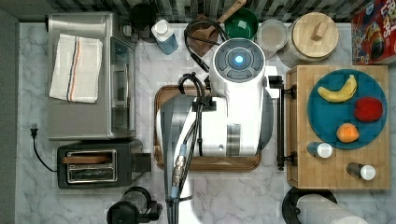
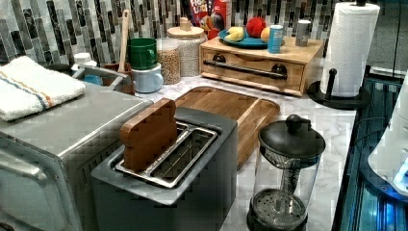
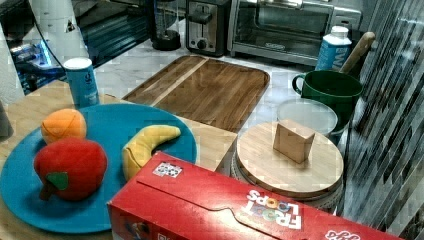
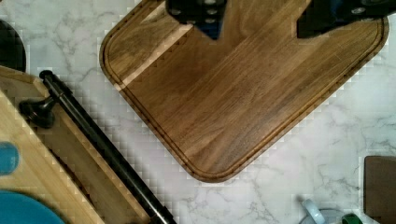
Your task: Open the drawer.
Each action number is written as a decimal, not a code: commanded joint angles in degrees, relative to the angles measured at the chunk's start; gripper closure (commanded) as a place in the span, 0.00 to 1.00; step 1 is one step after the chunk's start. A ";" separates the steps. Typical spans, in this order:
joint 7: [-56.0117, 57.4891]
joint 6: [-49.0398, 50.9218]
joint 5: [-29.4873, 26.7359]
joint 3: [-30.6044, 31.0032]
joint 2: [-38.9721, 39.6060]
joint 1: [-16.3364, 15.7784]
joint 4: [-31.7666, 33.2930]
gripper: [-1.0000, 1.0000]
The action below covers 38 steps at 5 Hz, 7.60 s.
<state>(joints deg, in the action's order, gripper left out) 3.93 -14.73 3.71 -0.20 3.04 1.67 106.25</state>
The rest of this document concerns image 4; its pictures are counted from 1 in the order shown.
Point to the black round object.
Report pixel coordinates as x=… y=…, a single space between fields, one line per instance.
x=12 y=51

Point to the white mug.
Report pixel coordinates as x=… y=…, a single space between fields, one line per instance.
x=314 y=215

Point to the dark wooden cutting board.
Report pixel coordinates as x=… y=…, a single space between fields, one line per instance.
x=218 y=104

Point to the green object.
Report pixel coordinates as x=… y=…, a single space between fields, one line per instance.
x=351 y=219

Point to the black metal drawer handle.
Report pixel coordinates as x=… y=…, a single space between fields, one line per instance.
x=40 y=113

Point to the small blue round object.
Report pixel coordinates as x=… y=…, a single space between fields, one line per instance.
x=9 y=158

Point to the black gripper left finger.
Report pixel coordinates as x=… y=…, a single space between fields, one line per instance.
x=205 y=15

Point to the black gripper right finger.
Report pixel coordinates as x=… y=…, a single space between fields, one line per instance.
x=323 y=16

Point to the blue plate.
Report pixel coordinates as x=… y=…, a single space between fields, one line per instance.
x=17 y=208

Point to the brown square coaster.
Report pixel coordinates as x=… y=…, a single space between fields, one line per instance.
x=379 y=189

